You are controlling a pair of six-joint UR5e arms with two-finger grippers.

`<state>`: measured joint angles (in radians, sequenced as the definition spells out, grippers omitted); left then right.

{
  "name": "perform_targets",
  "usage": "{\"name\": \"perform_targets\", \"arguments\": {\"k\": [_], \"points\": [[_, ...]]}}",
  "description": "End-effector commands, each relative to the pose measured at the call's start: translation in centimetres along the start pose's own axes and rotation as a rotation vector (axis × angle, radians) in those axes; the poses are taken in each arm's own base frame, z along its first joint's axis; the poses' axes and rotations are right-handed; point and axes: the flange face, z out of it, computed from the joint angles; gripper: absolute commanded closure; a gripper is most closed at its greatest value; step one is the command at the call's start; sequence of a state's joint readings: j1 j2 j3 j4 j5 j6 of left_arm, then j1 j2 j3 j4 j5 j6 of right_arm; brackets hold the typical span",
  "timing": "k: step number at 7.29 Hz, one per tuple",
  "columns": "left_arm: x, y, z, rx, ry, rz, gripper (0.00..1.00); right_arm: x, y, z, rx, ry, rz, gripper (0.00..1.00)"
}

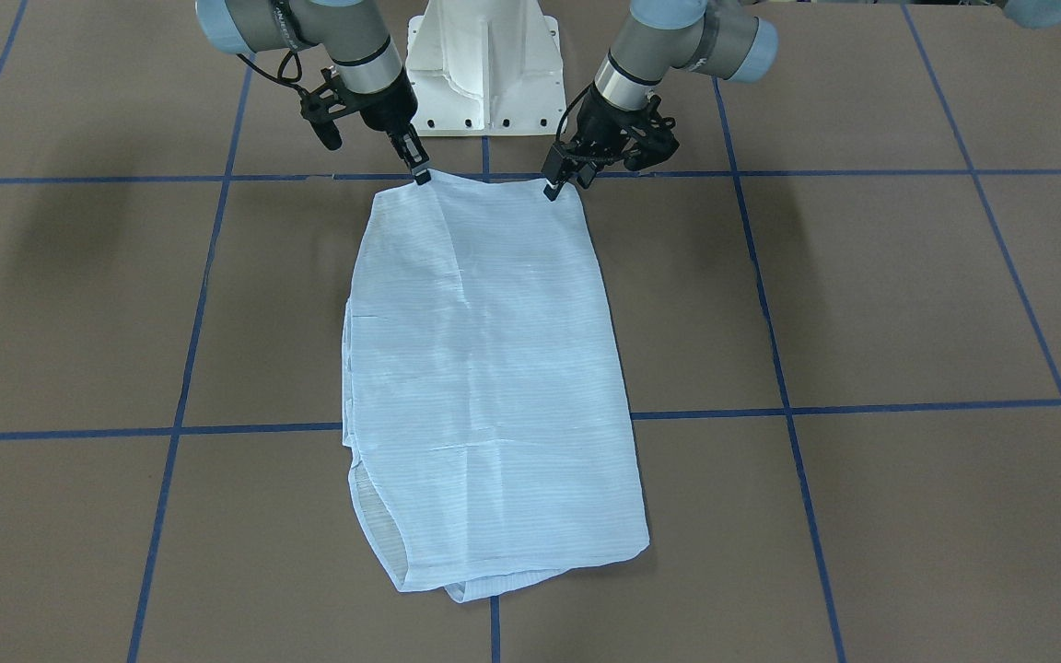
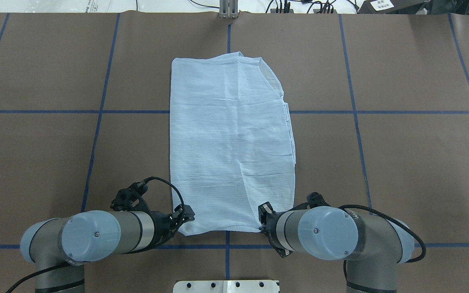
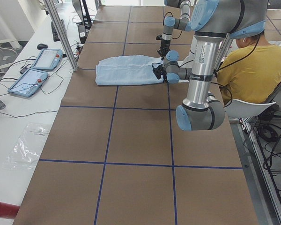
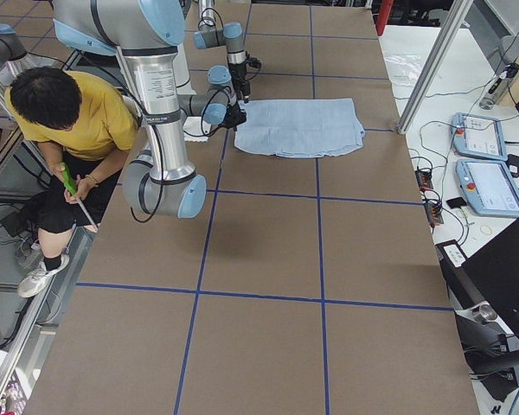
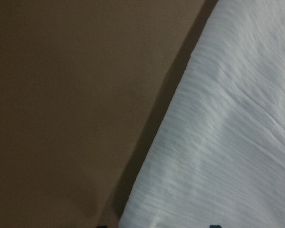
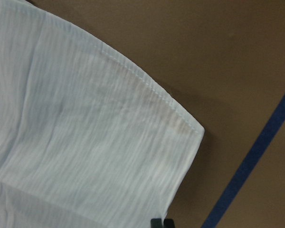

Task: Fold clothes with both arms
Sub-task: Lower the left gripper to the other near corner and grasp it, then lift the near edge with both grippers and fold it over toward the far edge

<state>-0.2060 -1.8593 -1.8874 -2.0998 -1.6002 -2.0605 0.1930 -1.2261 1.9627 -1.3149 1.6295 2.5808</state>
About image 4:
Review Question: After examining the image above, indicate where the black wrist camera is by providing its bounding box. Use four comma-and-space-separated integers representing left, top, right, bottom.
246, 54, 262, 70

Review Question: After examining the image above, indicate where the light blue button-up shirt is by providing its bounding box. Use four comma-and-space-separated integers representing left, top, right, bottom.
234, 99, 366, 158

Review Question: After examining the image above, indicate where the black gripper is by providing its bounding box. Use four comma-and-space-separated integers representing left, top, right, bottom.
224, 103, 247, 129
233, 64, 251, 104

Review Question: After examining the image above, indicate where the clear plastic bag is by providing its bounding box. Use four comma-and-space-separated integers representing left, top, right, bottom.
384, 53, 424, 87

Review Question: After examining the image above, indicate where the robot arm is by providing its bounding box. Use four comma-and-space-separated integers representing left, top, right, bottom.
54, 1, 249, 218
194, 1, 251, 103

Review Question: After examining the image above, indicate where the person in yellow shirt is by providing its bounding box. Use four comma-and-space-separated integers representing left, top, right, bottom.
4, 67, 138, 298

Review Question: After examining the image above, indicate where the blue teach pendant near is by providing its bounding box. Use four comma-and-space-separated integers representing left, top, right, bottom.
455, 158, 519, 218

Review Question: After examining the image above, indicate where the blue teach pendant far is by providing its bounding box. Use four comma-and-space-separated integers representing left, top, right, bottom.
452, 112, 508, 162

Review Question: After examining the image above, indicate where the aluminium frame post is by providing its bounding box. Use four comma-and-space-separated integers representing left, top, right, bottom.
396, 0, 473, 135

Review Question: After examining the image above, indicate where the green tool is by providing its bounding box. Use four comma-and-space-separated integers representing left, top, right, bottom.
58, 162, 99, 230

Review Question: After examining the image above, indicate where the blue teach pendant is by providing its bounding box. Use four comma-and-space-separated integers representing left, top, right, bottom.
455, 158, 519, 218
452, 112, 508, 162

